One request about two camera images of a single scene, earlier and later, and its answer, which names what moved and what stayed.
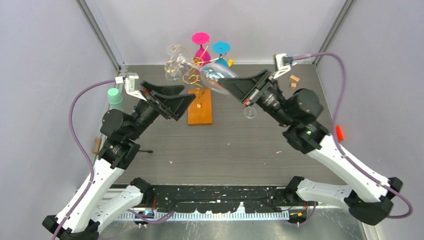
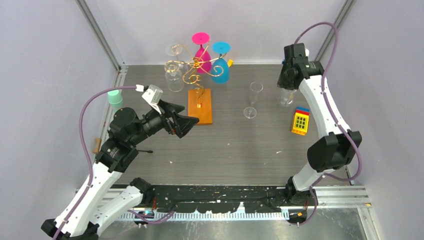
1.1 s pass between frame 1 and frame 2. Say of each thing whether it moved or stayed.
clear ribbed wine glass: moved
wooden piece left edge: stayed
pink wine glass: stayed
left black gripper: moved
